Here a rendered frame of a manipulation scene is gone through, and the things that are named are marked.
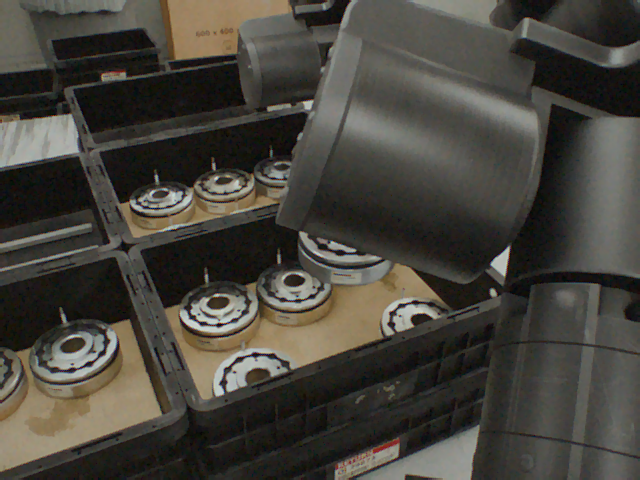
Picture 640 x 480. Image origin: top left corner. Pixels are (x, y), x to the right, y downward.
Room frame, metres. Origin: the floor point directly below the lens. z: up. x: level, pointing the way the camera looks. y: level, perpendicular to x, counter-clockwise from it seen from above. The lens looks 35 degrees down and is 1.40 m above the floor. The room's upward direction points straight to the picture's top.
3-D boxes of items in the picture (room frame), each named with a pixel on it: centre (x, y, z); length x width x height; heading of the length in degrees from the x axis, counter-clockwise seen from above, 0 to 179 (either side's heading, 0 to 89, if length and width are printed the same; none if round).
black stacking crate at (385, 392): (0.60, 0.00, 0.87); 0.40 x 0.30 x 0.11; 116
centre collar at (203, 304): (0.62, 0.13, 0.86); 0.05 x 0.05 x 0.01
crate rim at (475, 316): (0.60, 0.00, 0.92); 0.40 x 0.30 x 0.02; 116
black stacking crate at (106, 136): (1.14, 0.26, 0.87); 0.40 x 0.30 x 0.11; 116
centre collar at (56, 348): (0.54, 0.29, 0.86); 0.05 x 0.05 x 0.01
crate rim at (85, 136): (1.14, 0.26, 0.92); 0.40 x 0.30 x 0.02; 116
